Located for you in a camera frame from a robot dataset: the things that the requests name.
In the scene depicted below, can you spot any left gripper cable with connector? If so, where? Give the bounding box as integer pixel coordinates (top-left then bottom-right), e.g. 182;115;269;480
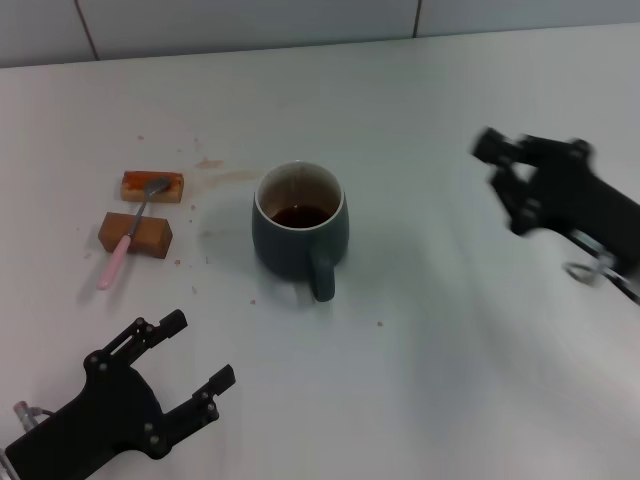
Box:
13;399;55;432

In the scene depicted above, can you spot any right gripper cable with connector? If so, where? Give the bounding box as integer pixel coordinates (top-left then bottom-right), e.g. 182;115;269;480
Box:
564;232;640;306

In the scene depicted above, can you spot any flat light stained wooden block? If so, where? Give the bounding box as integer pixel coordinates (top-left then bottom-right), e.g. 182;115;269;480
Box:
119;170;185;205

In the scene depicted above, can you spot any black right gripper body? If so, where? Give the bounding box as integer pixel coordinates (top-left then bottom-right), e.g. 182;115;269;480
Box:
512;137;640;279

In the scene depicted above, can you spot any gripper cable with connector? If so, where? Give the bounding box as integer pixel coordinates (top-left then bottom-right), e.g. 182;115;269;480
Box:
13;399;55;432
564;232;640;306

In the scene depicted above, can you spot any arched brown wooden block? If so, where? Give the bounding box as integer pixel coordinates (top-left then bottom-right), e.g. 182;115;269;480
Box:
97;211;174;260

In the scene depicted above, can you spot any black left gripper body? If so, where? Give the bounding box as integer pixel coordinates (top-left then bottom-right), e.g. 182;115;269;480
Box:
3;349;174;480

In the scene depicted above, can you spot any dark grey ceramic cup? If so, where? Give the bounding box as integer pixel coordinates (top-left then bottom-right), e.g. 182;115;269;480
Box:
251;159;350;303

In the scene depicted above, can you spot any pink handled metal spoon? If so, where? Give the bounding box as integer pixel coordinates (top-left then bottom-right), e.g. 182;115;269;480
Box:
96;177;171;291

